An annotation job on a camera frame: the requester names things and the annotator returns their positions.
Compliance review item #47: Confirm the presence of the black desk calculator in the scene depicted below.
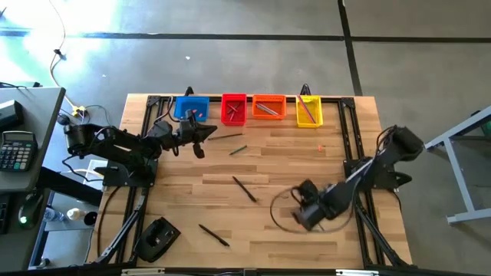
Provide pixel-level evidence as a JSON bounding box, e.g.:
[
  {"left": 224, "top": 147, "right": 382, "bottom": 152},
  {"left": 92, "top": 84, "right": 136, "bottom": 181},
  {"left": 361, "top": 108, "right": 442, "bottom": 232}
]
[{"left": 0, "top": 130, "right": 38, "bottom": 173}]

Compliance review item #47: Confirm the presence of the blue plastic bin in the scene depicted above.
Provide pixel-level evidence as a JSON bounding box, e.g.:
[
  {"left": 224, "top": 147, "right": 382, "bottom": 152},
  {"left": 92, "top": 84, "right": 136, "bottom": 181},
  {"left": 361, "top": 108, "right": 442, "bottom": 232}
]
[{"left": 173, "top": 95, "right": 211, "bottom": 123}]

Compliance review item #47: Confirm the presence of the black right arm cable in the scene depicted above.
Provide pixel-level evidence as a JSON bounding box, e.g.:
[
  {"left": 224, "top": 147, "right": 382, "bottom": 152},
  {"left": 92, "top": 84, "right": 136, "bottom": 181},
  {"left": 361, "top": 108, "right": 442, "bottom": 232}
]
[{"left": 269, "top": 186, "right": 356, "bottom": 235}]

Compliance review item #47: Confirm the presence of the black computer mouse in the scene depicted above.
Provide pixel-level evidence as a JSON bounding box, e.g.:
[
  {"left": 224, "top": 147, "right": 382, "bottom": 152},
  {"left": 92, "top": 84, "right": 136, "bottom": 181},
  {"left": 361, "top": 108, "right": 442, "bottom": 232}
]
[{"left": 18, "top": 190, "right": 45, "bottom": 231}]

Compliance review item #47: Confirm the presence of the dark brown pencil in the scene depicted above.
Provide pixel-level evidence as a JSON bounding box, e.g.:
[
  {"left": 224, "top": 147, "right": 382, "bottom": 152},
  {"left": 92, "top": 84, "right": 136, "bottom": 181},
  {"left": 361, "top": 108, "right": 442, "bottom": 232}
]
[{"left": 206, "top": 132, "right": 244, "bottom": 141}]

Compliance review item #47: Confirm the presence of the black desk beam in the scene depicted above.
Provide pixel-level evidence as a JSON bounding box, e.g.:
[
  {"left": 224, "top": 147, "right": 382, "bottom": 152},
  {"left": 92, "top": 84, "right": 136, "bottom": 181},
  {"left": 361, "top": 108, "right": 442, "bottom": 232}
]
[{"left": 36, "top": 166, "right": 104, "bottom": 208}]

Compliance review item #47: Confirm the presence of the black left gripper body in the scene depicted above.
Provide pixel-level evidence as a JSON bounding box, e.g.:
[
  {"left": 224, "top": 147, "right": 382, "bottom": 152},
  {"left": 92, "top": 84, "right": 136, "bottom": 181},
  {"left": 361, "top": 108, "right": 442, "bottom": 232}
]
[{"left": 172, "top": 120, "right": 206, "bottom": 159}]

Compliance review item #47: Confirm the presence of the yellow plastic bin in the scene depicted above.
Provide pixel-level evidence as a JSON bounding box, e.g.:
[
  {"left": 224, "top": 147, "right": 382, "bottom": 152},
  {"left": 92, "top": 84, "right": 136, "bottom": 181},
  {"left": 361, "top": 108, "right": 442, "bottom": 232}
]
[{"left": 295, "top": 95, "right": 324, "bottom": 129}]

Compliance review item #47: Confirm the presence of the silver metal bracket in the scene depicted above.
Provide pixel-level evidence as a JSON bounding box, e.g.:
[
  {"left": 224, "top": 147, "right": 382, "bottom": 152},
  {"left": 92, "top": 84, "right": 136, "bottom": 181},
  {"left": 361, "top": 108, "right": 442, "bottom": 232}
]
[
  {"left": 335, "top": 268, "right": 381, "bottom": 276},
  {"left": 120, "top": 268, "right": 166, "bottom": 276}
]

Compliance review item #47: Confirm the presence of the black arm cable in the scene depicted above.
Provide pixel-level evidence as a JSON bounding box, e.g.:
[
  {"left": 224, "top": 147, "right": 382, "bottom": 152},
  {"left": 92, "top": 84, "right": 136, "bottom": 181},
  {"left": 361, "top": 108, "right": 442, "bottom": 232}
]
[
  {"left": 163, "top": 95, "right": 183, "bottom": 124},
  {"left": 269, "top": 186, "right": 356, "bottom": 235}
]

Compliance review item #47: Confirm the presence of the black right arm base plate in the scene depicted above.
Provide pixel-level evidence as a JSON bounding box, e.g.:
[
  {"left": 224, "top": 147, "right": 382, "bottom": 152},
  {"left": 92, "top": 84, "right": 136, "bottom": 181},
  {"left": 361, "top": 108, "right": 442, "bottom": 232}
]
[{"left": 343, "top": 159, "right": 414, "bottom": 192}]

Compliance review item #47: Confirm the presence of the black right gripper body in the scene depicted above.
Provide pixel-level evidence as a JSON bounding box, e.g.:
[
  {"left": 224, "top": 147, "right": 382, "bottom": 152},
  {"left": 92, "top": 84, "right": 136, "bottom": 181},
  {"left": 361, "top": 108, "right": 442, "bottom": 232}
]
[{"left": 293, "top": 202, "right": 330, "bottom": 232}]

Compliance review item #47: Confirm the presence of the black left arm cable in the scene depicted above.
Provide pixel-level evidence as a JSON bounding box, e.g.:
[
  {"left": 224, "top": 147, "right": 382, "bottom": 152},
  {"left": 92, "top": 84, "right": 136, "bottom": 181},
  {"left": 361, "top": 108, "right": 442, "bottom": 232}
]
[{"left": 163, "top": 95, "right": 183, "bottom": 124}]

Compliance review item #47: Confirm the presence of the white paper sheet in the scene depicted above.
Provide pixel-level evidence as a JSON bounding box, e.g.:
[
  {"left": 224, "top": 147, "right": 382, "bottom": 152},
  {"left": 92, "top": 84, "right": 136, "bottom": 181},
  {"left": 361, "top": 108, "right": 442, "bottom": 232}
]
[{"left": 67, "top": 158, "right": 110, "bottom": 191}]

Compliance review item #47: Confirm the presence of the pale floor cable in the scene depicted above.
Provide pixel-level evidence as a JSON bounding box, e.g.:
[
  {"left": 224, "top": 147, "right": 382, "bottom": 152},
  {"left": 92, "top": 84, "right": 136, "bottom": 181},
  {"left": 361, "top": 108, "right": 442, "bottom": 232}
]
[{"left": 48, "top": 0, "right": 80, "bottom": 110}]

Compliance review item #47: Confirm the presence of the black box device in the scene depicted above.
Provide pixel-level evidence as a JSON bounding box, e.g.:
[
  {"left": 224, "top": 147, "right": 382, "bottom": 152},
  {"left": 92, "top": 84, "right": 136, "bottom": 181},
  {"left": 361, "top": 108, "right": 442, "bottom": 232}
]
[{"left": 0, "top": 100, "right": 25, "bottom": 132}]

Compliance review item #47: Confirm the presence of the black aluminium table frame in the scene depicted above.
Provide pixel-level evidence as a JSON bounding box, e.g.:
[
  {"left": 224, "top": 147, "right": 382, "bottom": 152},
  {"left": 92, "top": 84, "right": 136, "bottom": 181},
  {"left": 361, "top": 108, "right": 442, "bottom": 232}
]
[{"left": 87, "top": 94, "right": 414, "bottom": 269}]

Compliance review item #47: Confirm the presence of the purple pen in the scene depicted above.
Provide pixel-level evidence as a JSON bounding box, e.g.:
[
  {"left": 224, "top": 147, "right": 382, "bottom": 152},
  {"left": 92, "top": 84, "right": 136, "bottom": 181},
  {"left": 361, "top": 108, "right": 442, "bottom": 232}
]
[{"left": 259, "top": 102, "right": 280, "bottom": 115}]

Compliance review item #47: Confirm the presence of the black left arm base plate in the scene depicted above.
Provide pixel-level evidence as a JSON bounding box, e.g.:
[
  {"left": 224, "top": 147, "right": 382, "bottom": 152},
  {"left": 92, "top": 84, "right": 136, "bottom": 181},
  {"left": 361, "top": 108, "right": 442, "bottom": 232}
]
[{"left": 94, "top": 157, "right": 158, "bottom": 189}]

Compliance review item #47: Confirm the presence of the light blue pen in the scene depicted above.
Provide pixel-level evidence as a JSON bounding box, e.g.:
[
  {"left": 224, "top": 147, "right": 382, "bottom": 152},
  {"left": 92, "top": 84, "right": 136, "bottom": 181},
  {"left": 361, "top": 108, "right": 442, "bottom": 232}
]
[{"left": 255, "top": 103, "right": 275, "bottom": 117}]

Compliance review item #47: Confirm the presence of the red plastic bin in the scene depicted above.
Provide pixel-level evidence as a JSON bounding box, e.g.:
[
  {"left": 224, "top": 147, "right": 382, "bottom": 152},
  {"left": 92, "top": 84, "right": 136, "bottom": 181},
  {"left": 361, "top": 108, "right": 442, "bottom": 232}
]
[{"left": 220, "top": 93, "right": 248, "bottom": 127}]

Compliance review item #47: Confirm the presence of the grey desk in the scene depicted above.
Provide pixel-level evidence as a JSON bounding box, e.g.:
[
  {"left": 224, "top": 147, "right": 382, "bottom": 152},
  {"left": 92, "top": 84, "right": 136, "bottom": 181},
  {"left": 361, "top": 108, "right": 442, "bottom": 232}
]
[{"left": 0, "top": 86, "right": 67, "bottom": 193}]

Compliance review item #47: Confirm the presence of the grey metal table frame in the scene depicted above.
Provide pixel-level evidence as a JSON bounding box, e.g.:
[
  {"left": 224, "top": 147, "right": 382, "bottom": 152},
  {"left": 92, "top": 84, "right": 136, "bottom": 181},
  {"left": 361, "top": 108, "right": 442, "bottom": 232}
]
[{"left": 423, "top": 107, "right": 491, "bottom": 225}]

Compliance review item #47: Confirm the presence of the black pen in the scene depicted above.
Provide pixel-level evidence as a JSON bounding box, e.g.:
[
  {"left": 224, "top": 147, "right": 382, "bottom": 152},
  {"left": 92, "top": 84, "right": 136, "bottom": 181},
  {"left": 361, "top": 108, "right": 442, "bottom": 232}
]
[
  {"left": 198, "top": 223, "right": 231, "bottom": 248},
  {"left": 232, "top": 175, "right": 258, "bottom": 203}
]

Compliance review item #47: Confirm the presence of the orange pencil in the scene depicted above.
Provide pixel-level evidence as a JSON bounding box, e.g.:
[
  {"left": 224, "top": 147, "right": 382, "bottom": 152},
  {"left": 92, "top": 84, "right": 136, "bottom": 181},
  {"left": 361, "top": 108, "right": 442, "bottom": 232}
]
[{"left": 298, "top": 95, "right": 314, "bottom": 124}]

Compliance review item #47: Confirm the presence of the black keyboard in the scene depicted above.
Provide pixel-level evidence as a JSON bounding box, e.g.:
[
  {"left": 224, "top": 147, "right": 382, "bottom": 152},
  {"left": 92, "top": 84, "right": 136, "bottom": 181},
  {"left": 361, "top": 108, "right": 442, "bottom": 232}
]
[{"left": 0, "top": 193, "right": 12, "bottom": 235}]

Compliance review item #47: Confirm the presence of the orange plastic bin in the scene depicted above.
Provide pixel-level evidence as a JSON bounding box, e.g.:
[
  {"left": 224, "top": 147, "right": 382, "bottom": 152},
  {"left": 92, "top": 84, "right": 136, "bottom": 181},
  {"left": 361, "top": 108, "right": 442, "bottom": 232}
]
[{"left": 252, "top": 94, "right": 288, "bottom": 121}]

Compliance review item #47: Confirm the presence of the clear water bottle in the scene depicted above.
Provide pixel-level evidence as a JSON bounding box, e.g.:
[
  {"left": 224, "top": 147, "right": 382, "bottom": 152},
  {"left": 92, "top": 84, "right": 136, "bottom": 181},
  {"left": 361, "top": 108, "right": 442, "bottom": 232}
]
[{"left": 43, "top": 205, "right": 65, "bottom": 224}]

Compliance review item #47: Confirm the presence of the black plastic cradle device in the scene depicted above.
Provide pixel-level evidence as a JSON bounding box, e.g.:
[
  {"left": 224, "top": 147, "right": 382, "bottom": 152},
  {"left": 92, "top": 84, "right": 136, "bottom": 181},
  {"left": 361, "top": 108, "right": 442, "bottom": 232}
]
[{"left": 133, "top": 216, "right": 182, "bottom": 264}]

